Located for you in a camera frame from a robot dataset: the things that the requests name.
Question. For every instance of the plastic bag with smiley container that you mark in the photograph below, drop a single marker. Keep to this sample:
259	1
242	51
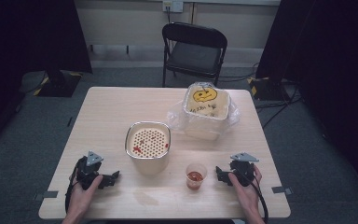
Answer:
206	109

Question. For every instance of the clear plastic cup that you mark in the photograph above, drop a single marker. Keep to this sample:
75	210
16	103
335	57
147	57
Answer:
195	178

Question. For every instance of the white wall socket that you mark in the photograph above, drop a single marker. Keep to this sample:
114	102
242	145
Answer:
172	5

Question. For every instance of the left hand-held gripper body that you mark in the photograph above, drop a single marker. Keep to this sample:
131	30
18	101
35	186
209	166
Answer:
85	174

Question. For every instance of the black stand base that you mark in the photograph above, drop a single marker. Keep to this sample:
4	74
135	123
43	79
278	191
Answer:
268	88
60	84

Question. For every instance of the black folding chair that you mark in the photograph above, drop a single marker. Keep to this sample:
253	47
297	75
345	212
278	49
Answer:
195	53

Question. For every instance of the person's left hand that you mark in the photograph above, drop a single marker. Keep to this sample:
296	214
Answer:
82	196

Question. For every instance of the grey tape strip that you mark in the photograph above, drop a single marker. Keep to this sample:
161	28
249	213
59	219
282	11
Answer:
46	195
282	190

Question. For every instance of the cream bucket with perforated strainer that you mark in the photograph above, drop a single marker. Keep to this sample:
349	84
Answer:
148	144

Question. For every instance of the person's right hand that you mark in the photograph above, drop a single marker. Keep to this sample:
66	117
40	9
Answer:
245	194

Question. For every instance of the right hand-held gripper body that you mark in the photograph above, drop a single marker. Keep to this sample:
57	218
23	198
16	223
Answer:
243	169

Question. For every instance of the dark curtain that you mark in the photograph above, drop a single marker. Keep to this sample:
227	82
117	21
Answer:
329	62

